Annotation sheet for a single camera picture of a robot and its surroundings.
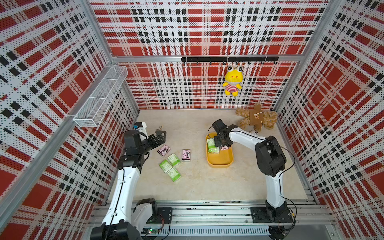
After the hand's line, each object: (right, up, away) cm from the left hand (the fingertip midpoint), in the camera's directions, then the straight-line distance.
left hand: (162, 135), depth 79 cm
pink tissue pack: (+11, -14, +15) cm, 23 cm away
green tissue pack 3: (-1, -19, +10) cm, 22 cm away
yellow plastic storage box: (+36, -16, +15) cm, 42 cm away
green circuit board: (-4, -44, -10) cm, 46 cm away
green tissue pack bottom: (+5, -24, +7) cm, 25 cm away
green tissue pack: (+28, -9, +15) cm, 33 cm away
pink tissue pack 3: (-3, -11, +17) cm, 21 cm away
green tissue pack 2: (+4, -17, +12) cm, 21 cm away
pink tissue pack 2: (+36, -10, +17) cm, 41 cm away
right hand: (+36, -5, +19) cm, 41 cm away
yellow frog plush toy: (+41, +35, +13) cm, 56 cm away
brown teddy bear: (+62, +11, +29) cm, 69 cm away
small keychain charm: (-10, +4, +32) cm, 34 cm away
